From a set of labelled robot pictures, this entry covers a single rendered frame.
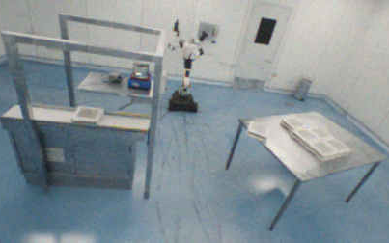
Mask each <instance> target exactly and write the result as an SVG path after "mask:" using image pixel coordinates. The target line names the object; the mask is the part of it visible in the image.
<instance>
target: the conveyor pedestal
mask: <svg viewBox="0 0 389 243"><path fill-rule="evenodd" d="M7 131H8V135H9V137H10V141H11V143H12V148H13V150H14V155H15V159H16V162H17V164H18V168H19V169H20V173H21V174H22V175H24V177H25V180H26V184H32V185H43V183H40V180H39V175H38V173H37V167H36V165H35V159H34V157H33V155H32V153H33V152H32V150H31V147H30V141H29V140H28V135H27V132H26V131H18V130H17V131H18V133H15V132H12V131H11V130H9V129H7ZM38 134H39V139H40V143H41V148H42V156H43V159H44V165H45V167H46V173H47V176H48V181H47V182H46V183H47V184H48V185H57V186H68V187H94V188H105V189H117V190H131V187H132V183H133V180H134V174H135V170H136V146H137V141H130V140H129V142H125V140H124V139H108V138H100V137H86V136H78V135H72V137H68V136H67V135H64V134H56V133H40V132H38Z"/></svg>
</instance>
